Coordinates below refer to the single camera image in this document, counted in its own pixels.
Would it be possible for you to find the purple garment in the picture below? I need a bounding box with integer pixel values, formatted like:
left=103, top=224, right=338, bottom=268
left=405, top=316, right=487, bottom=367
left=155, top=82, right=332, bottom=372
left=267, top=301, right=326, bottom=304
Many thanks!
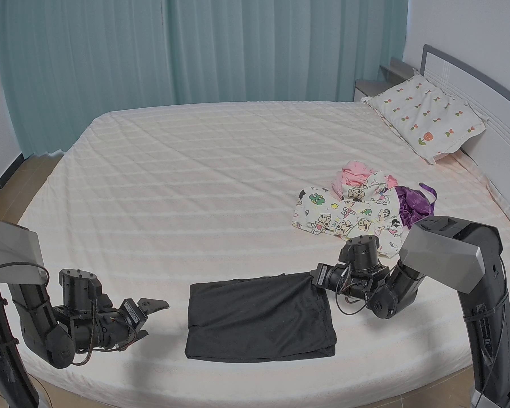
left=394, top=182, right=438, bottom=230

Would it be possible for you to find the bed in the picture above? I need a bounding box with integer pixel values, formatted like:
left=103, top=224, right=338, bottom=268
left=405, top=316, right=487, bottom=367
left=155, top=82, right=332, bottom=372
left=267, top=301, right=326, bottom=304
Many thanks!
left=15, top=44, right=510, bottom=398

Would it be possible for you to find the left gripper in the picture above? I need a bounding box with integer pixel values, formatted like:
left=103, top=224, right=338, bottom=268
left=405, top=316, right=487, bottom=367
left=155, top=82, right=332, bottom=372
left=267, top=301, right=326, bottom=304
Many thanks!
left=106, top=298, right=171, bottom=351

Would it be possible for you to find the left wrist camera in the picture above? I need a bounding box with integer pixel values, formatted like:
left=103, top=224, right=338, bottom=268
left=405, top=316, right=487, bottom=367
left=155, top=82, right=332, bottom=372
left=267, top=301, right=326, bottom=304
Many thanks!
left=95, top=280, right=113, bottom=310

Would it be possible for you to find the blue-green curtain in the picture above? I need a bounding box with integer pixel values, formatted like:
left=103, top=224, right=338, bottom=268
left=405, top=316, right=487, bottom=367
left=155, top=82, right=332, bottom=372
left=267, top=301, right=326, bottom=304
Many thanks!
left=0, top=0, right=177, bottom=158
left=166, top=0, right=410, bottom=103

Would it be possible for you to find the white printed pyjama top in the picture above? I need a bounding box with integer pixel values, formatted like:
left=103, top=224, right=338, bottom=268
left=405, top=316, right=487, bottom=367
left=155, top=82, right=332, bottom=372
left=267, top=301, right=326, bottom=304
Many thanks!
left=291, top=172, right=409, bottom=257

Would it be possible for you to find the black T-shirt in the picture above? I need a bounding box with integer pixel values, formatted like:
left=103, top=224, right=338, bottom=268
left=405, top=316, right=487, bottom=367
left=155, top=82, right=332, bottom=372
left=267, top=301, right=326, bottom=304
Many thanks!
left=185, top=272, right=337, bottom=361

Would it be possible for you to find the pink garment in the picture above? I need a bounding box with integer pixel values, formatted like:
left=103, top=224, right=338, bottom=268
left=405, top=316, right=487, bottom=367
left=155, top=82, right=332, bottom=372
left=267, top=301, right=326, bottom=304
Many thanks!
left=332, top=161, right=398, bottom=199

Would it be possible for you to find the grey bedside table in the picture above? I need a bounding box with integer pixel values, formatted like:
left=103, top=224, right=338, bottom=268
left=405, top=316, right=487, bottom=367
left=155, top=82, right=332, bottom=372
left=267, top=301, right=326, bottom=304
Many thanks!
left=354, top=56, right=419, bottom=101

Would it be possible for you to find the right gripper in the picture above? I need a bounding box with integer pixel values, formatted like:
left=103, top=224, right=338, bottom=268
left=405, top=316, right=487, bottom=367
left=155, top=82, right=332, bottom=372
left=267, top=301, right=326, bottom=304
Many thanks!
left=316, top=263, right=354, bottom=293

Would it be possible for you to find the white printed pillow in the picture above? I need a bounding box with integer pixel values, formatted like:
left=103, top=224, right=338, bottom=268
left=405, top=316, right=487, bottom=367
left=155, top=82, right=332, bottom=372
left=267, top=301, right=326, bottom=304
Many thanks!
left=361, top=71, right=489, bottom=165

